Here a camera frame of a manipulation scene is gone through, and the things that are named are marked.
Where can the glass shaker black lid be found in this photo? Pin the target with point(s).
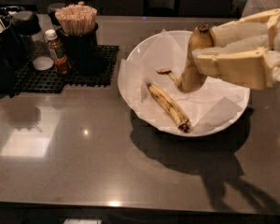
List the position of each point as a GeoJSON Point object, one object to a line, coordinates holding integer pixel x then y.
{"type": "Point", "coordinates": [27, 27]}

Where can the wooden chopsticks bundle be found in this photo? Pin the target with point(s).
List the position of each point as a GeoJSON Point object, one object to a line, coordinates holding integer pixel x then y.
{"type": "Point", "coordinates": [78, 19]}

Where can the black chopstick holder cup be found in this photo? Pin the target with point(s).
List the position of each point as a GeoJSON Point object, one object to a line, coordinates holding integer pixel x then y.
{"type": "Point", "coordinates": [83, 51]}

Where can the dark jar behind chopsticks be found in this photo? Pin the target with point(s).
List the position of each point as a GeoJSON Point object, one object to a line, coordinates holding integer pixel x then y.
{"type": "Point", "coordinates": [52, 8]}

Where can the small orange sauce bottle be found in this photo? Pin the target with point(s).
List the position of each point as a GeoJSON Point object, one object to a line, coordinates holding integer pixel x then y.
{"type": "Point", "coordinates": [57, 53]}

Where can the white round bowl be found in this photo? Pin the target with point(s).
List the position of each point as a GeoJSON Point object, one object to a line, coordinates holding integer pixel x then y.
{"type": "Point", "coordinates": [146, 53]}

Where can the black container at left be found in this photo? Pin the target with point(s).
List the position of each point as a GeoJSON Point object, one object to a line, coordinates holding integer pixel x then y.
{"type": "Point", "coordinates": [12, 55]}

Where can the black grid mat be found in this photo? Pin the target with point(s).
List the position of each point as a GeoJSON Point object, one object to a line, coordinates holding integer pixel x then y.
{"type": "Point", "coordinates": [30, 80]}

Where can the white paper liner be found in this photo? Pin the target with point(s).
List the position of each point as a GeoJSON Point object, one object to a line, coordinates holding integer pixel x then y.
{"type": "Point", "coordinates": [217, 106]}

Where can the spotted banana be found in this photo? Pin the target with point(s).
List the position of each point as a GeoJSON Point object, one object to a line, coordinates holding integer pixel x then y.
{"type": "Point", "coordinates": [167, 103]}
{"type": "Point", "coordinates": [191, 79]}

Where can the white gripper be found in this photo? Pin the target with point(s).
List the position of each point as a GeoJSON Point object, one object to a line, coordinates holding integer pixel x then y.
{"type": "Point", "coordinates": [246, 67]}

